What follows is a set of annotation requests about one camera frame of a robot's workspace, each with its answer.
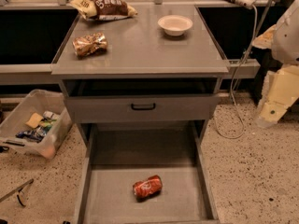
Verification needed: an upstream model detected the open grey drawer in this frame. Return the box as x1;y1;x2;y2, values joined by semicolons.
74;122;221;224

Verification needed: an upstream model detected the white cable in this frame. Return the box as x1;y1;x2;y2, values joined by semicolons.
213;4;260;140

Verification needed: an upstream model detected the clear plastic bin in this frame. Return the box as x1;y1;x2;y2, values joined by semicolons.
0;90;72;159

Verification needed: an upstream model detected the closed top drawer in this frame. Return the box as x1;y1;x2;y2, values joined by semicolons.
64;95;219;123

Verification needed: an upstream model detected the white bowl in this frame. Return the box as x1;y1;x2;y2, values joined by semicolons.
158;15;192;36

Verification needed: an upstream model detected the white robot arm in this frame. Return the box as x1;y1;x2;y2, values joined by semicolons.
253;7;299;128

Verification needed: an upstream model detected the blue snack packet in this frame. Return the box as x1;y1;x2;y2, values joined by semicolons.
16;127;48;143

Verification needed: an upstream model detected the grey tool on floor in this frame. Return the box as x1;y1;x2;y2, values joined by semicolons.
0;178;34;207

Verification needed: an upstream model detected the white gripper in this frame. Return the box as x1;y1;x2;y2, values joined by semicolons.
255;65;299;128

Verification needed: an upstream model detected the black drawer handle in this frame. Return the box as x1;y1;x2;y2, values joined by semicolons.
131;103;156;111

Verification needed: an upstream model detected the brown chip bag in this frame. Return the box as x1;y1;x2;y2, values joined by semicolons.
70;0;137;21

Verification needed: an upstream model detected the yellow sponge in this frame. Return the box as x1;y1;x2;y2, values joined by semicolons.
25;113;43;129

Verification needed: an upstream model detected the crumpled gold snack bag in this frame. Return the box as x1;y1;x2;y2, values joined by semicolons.
72;33;107;57

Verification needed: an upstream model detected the red coke can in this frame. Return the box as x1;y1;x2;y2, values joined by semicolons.
133;175;163;199

